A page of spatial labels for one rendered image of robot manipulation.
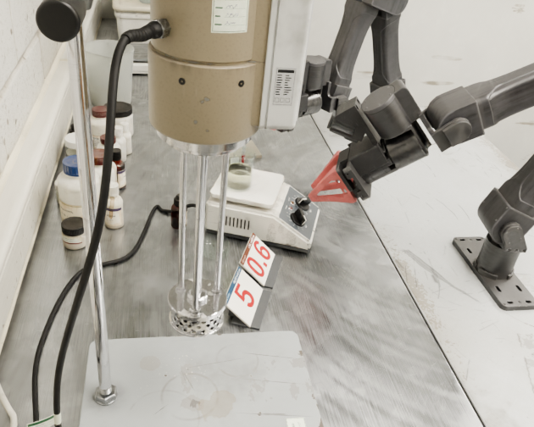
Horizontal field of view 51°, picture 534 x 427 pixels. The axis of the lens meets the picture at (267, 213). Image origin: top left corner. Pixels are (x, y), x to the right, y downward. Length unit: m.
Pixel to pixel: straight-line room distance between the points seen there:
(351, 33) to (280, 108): 0.81
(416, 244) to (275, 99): 0.69
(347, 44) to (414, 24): 1.34
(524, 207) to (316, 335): 0.40
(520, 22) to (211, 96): 2.46
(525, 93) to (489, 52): 1.92
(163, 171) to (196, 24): 0.81
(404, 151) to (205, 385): 0.45
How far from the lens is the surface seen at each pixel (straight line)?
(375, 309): 0.94
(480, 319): 0.99
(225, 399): 0.76
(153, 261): 0.98
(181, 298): 0.64
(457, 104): 0.88
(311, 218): 1.06
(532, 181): 0.99
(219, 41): 0.45
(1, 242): 0.88
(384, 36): 1.38
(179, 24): 0.45
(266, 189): 1.02
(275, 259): 0.99
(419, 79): 2.71
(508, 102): 0.90
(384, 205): 1.22
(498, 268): 1.07
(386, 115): 0.84
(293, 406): 0.76
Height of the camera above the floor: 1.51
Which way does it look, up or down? 33 degrees down
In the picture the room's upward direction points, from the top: 7 degrees clockwise
